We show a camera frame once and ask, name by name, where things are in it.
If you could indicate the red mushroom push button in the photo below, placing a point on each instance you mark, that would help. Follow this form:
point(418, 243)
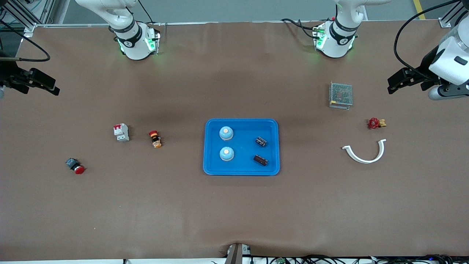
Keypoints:
point(77, 167)

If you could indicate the silver table edge rail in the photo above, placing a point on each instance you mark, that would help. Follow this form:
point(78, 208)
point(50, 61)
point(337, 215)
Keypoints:
point(238, 23)

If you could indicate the dark brown connector block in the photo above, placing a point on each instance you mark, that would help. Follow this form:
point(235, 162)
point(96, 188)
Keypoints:
point(260, 160)

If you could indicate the metal bracket at table edge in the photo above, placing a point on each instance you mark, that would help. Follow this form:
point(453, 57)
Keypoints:
point(236, 253)

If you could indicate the brass valve red handwheel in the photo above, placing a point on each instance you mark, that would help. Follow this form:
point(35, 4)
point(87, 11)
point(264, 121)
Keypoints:
point(373, 123)

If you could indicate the small printed electrolytic capacitor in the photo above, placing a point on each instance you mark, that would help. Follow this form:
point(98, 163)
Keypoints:
point(261, 141)

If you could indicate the blue plastic tray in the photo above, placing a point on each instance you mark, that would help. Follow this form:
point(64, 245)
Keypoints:
point(242, 168)

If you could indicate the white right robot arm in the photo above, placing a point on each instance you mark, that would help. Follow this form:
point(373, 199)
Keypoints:
point(133, 40)

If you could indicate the aluminium frame post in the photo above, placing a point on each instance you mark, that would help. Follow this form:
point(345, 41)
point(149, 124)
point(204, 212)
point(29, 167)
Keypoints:
point(445, 22)
point(22, 14)

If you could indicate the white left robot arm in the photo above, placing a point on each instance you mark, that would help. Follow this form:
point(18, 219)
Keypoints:
point(339, 33)

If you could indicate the white half-round pipe clamp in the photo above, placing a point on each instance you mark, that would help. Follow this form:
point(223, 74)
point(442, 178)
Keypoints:
point(361, 158)

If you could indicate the blue dome call bell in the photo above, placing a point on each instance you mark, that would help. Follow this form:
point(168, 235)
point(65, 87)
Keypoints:
point(226, 153)
point(226, 133)

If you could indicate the white circuit breaker red switch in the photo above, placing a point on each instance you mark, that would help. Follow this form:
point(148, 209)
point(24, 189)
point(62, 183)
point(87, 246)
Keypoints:
point(121, 132)

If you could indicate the perforated metal power supply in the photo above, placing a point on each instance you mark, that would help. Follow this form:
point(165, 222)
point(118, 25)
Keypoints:
point(340, 94)

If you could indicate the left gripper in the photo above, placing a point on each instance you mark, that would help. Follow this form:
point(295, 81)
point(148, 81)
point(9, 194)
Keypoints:
point(424, 70)

